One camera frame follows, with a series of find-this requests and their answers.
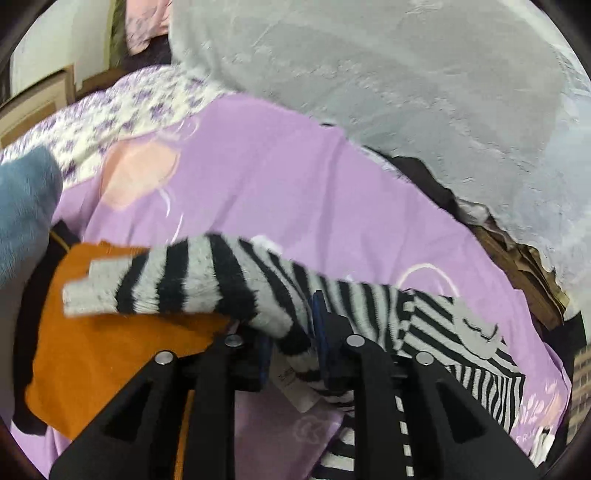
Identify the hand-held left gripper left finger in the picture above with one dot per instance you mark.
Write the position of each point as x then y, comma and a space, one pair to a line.
264, 369

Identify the orange garment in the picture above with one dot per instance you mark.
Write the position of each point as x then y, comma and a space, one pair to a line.
115, 360

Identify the white lace cloth cover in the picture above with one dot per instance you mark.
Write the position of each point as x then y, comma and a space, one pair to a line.
369, 69

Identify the dark cloth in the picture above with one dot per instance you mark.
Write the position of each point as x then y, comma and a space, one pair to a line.
415, 180

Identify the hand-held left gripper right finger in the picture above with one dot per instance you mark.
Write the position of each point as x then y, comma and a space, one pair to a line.
320, 318

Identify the black garment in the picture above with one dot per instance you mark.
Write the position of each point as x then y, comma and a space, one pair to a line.
32, 323

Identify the pale bundled cloth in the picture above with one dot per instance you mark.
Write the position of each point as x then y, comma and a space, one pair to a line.
473, 212

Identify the blue fleece cloth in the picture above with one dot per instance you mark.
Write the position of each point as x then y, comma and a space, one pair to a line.
23, 207

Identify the purple printed bedsheet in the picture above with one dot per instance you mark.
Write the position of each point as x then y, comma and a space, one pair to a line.
300, 184

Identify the pink cloth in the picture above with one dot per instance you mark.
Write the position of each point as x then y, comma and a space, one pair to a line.
143, 23

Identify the wooden picture frame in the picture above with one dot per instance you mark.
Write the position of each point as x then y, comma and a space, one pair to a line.
27, 110

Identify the purple floral quilt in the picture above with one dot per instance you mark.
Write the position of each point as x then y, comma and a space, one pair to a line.
138, 101

